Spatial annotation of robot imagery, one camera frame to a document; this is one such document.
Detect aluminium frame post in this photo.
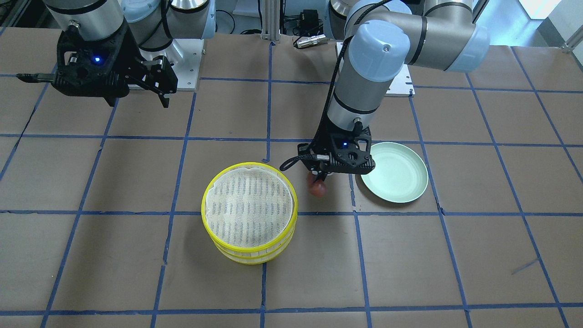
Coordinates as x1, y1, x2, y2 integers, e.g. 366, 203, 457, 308
258, 0, 281, 43

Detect yellow steamer top layer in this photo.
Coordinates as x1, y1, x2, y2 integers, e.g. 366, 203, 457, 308
201, 162, 298, 250

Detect yellow steamer bottom layer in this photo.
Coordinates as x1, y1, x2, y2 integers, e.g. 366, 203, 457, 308
210, 216, 297, 265

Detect yellow steamer layer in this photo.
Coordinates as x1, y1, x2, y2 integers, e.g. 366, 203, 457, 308
210, 216, 297, 265
201, 162, 298, 250

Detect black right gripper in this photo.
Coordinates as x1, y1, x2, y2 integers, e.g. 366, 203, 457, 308
51, 23, 178, 108

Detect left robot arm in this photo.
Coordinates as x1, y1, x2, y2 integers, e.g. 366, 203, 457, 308
281, 0, 490, 184

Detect brown bun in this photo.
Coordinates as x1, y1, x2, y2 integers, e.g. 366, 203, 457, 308
306, 172, 327, 199

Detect mint green plate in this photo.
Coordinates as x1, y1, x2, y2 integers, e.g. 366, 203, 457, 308
362, 143, 429, 203

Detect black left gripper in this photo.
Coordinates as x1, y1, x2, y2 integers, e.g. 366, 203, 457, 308
298, 125, 376, 183

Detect white steamer cloth liner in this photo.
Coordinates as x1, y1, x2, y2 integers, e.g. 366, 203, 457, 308
205, 167, 294, 247

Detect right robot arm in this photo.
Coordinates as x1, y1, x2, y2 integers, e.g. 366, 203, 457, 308
33, 0, 216, 108

